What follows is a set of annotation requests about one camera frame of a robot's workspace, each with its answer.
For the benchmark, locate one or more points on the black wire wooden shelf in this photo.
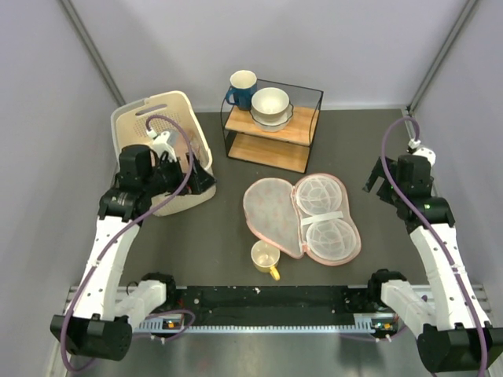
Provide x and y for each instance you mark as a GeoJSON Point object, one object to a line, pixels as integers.
{"type": "Point", "coordinates": [288, 149]}

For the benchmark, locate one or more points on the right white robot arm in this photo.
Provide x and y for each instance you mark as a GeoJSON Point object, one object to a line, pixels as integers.
{"type": "Point", "coordinates": [453, 332]}

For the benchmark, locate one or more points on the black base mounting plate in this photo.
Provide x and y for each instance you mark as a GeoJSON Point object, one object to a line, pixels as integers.
{"type": "Point", "coordinates": [341, 299]}

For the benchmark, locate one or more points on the floral bra laundry bag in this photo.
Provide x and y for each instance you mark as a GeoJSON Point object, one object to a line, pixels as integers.
{"type": "Point", "coordinates": [311, 217]}

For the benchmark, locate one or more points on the blue ceramic mug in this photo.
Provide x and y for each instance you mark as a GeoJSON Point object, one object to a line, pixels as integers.
{"type": "Point", "coordinates": [243, 85]}

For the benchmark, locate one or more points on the yellow ceramic mug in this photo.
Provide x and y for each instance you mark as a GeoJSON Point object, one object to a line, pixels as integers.
{"type": "Point", "coordinates": [265, 258]}

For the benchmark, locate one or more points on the grey slotted cable duct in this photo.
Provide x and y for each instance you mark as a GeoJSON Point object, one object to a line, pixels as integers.
{"type": "Point", "coordinates": [358, 324]}

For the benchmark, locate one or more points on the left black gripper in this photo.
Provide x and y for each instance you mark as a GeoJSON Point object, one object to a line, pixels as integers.
{"type": "Point", "coordinates": [199, 180]}

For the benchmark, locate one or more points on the white scalloped plate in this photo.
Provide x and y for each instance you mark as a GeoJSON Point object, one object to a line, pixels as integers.
{"type": "Point", "coordinates": [275, 125]}

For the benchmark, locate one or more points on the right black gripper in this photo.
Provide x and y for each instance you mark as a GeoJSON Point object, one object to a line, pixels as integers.
{"type": "Point", "coordinates": [380, 170]}

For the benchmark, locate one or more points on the pink bra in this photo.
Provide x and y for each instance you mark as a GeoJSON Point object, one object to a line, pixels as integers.
{"type": "Point", "coordinates": [198, 147]}

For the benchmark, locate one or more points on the white ceramic bowl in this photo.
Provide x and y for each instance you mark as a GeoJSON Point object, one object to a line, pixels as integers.
{"type": "Point", "coordinates": [270, 103]}

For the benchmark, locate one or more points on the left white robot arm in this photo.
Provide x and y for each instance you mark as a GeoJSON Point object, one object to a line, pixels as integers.
{"type": "Point", "coordinates": [162, 178]}

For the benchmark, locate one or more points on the cream plastic laundry basket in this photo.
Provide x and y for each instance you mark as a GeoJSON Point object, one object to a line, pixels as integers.
{"type": "Point", "coordinates": [128, 128]}

